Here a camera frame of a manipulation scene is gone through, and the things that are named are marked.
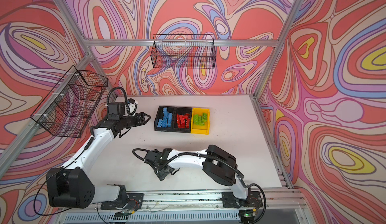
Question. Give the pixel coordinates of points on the red lego brick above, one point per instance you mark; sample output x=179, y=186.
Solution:
x=187, y=120

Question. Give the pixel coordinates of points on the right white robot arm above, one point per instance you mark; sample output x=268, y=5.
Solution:
x=218, y=164

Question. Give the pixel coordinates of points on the black plastic bin left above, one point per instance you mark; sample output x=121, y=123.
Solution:
x=159, y=115

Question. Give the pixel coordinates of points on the green lego brick front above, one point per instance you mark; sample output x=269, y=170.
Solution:
x=204, y=117

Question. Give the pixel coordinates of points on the yellow plastic bin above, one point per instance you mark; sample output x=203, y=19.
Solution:
x=200, y=129

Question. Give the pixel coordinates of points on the aluminium front rail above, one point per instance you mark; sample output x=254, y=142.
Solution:
x=284, y=206

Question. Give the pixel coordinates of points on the blue lego brick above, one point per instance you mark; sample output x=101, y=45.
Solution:
x=165, y=113
x=162, y=123
x=169, y=119

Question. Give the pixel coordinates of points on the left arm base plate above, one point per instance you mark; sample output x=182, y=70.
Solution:
x=133, y=201

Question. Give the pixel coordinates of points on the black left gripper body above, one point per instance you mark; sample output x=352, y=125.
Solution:
x=131, y=121

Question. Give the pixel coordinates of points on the black plastic bin middle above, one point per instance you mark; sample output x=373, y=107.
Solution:
x=181, y=111

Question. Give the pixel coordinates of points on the black wire basket wall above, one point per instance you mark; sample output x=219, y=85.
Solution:
x=183, y=51
x=68, y=107

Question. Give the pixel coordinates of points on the green lego brick large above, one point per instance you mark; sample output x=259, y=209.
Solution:
x=198, y=119

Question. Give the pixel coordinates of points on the black wire basket back wall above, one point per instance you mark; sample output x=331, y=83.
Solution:
x=183, y=51

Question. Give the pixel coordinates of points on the black plastic bin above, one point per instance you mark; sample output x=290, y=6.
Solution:
x=159, y=115
x=181, y=111

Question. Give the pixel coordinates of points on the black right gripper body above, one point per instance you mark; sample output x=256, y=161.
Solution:
x=160, y=173

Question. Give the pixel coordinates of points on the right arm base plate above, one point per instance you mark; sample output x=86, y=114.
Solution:
x=254, y=200

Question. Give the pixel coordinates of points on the black wire basket left wall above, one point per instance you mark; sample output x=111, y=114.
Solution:
x=68, y=107

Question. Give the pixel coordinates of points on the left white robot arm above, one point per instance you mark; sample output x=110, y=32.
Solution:
x=69, y=186

